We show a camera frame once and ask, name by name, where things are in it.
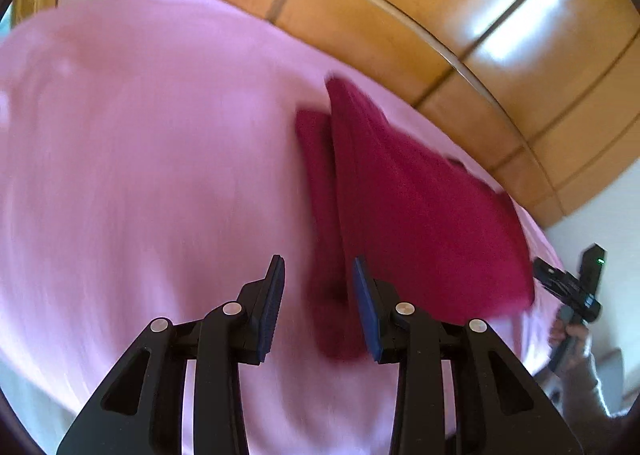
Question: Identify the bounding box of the dark red velvet garment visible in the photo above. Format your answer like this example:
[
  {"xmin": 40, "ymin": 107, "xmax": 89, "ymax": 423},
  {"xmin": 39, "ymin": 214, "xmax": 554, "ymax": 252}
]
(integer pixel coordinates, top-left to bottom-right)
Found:
[{"xmin": 295, "ymin": 76, "xmax": 535, "ymax": 362}]

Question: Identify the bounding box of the wooden panelled headboard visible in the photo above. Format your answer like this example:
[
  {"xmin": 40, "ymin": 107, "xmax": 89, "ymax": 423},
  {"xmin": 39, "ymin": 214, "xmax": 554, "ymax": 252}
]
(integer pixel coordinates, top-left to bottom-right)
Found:
[{"xmin": 1, "ymin": 0, "xmax": 639, "ymax": 226}]

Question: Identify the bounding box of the grey sleeved right forearm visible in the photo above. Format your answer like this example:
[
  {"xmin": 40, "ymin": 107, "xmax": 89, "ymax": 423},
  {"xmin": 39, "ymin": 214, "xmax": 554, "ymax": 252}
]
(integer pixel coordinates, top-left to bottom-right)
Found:
[{"xmin": 560, "ymin": 354, "xmax": 628, "ymax": 447}]

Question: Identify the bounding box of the person's right hand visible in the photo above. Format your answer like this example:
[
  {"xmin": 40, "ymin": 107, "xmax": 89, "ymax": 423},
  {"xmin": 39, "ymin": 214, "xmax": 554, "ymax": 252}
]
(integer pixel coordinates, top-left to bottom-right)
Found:
[{"xmin": 549, "ymin": 319, "xmax": 591, "ymax": 375}]

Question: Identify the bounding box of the pink bed sheet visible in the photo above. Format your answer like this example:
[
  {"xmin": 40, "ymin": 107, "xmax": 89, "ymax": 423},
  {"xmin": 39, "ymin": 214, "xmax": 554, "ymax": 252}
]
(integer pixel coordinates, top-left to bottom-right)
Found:
[{"xmin": 0, "ymin": 0, "xmax": 566, "ymax": 455}]

